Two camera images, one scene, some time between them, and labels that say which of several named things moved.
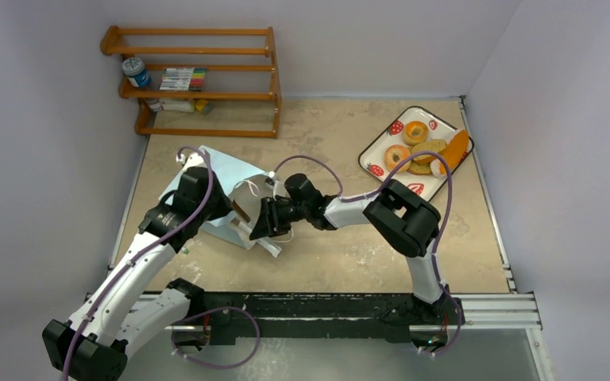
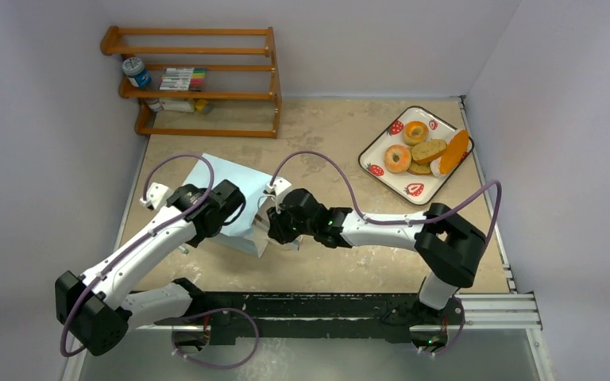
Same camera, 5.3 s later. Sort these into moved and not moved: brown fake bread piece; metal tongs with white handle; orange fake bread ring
Moved: metal tongs with white handle
Not moved: orange fake bread ring; brown fake bread piece
